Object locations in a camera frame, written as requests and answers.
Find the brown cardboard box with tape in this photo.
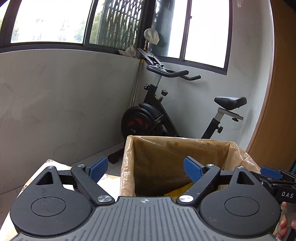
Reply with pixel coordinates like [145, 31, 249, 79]
[120, 136, 260, 197]

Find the person's right hand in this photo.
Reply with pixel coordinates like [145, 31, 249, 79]
[276, 202, 287, 240]

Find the dark teal curtain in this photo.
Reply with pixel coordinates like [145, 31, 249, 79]
[290, 160, 296, 174]

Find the floral checkered bed sheet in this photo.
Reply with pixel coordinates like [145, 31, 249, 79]
[0, 159, 122, 241]

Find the wooden door panel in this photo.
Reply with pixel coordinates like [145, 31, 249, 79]
[247, 1, 295, 170]

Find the black exercise bike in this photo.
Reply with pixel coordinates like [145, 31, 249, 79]
[107, 47, 247, 165]

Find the beige rag on sill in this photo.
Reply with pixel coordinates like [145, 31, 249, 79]
[119, 45, 140, 59]

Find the dark framed window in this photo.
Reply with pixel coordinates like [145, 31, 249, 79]
[1, 1, 233, 74]

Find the white cloth on pole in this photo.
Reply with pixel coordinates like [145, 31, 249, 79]
[144, 28, 159, 45]

